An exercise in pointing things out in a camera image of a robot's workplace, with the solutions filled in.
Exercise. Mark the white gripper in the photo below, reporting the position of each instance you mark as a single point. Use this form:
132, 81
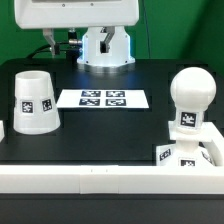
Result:
48, 14

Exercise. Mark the white lamp shade cone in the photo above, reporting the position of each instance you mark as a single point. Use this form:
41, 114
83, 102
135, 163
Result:
35, 110

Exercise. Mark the white lamp bulb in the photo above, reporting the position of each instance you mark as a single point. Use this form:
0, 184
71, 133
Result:
192, 90

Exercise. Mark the white lamp base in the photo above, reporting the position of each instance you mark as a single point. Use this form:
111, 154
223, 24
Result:
187, 150

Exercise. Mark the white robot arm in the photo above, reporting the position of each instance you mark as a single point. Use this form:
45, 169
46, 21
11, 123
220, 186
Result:
118, 57

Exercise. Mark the white marker sheet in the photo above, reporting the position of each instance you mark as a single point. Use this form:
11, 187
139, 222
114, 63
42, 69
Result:
86, 98

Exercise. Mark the white left fence block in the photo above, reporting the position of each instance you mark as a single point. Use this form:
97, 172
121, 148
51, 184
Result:
2, 134

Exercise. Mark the white front fence bar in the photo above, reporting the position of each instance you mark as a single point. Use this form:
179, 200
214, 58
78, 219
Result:
55, 179

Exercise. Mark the white fence bar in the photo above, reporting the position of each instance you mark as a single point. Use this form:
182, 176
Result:
214, 143
55, 179

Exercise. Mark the white right fence bar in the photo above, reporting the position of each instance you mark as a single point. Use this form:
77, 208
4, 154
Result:
214, 143

